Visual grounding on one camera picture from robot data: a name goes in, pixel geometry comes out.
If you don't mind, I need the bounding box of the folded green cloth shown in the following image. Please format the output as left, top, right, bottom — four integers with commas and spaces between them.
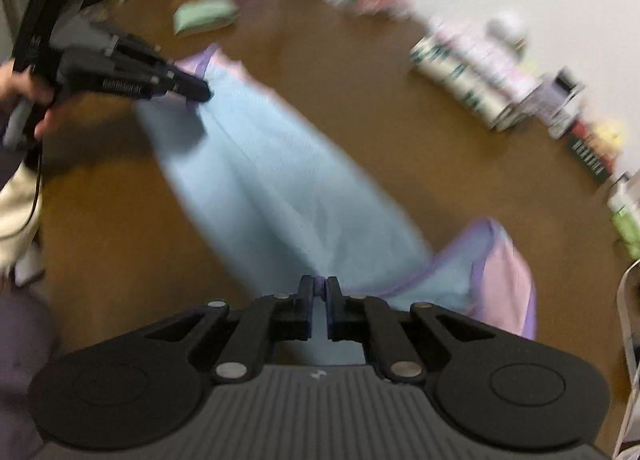
172, 0, 240, 35

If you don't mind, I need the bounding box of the person left hand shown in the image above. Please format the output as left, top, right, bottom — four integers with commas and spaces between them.
1, 59, 74, 139

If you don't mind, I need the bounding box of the white round speaker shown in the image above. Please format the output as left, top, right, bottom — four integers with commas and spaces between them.
486, 10, 528, 57

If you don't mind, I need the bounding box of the dark green box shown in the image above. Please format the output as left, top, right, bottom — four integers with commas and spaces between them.
566, 121, 620, 184

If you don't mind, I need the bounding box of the pink floral folded cloth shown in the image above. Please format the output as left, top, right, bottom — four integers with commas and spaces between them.
426, 16, 540, 104

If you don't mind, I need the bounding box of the pastel pink blue garment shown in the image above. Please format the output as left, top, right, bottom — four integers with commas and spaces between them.
134, 46, 536, 339

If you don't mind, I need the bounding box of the green white power strip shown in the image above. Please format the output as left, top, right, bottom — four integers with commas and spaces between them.
608, 173, 640, 260

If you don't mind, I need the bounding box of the teal floral folded cloth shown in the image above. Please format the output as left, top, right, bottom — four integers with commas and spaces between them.
409, 38, 521, 132

